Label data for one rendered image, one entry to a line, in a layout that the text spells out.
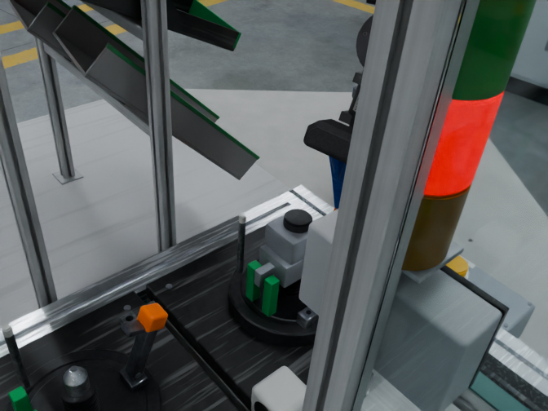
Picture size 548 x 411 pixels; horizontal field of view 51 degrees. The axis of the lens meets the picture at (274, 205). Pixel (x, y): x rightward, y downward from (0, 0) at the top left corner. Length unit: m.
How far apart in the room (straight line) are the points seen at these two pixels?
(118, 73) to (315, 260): 0.38
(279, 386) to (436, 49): 0.42
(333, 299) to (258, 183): 0.73
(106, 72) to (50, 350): 0.30
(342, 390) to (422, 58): 0.21
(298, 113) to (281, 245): 0.71
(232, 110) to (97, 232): 0.46
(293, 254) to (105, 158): 0.60
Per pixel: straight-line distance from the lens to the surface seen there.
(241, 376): 0.61
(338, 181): 0.62
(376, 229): 0.27
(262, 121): 1.23
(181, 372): 0.61
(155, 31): 0.63
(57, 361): 0.62
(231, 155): 0.79
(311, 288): 0.39
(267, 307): 0.63
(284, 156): 1.12
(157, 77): 0.65
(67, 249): 0.93
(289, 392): 0.58
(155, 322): 0.53
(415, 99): 0.23
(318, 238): 0.36
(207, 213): 0.97
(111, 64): 0.67
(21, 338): 0.68
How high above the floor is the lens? 1.47
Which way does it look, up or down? 38 degrees down
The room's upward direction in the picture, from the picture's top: 5 degrees clockwise
